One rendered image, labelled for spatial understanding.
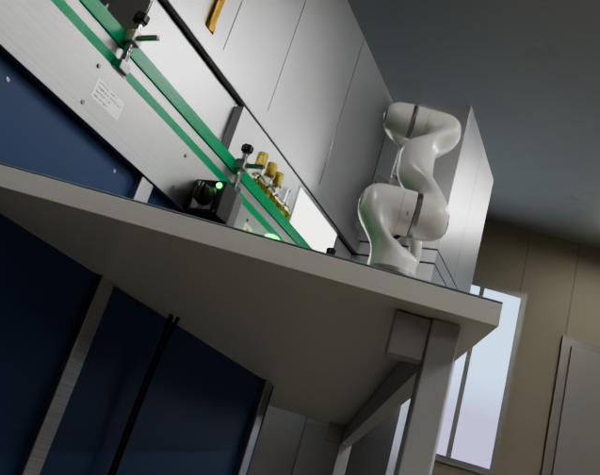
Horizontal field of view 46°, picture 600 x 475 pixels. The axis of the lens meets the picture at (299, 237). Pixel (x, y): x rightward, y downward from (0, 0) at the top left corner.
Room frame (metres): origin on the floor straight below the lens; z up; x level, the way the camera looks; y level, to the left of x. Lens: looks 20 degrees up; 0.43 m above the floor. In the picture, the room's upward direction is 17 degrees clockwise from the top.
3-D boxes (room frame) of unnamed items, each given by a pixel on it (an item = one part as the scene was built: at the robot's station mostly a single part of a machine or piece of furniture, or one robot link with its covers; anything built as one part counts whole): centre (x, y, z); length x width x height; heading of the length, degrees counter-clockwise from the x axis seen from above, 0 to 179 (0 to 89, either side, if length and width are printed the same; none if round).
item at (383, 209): (1.67, -0.21, 1.13); 0.19 x 0.12 x 0.24; 86
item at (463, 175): (3.17, -0.58, 1.86); 0.70 x 0.37 x 0.89; 151
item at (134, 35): (1.13, 0.38, 1.11); 0.07 x 0.04 x 0.13; 61
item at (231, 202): (1.43, 0.20, 0.96); 0.08 x 0.08 x 0.08; 61
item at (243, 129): (2.33, 0.08, 1.32); 0.90 x 0.03 x 0.34; 151
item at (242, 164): (1.54, 0.16, 1.11); 0.07 x 0.04 x 0.13; 61
